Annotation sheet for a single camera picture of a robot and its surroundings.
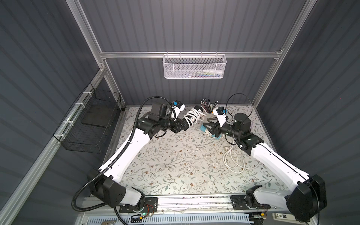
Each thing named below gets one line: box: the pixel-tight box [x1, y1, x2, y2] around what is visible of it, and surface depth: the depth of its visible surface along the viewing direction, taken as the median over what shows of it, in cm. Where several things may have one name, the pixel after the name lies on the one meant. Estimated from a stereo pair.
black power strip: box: [181, 105, 204, 131], surface depth 73 cm
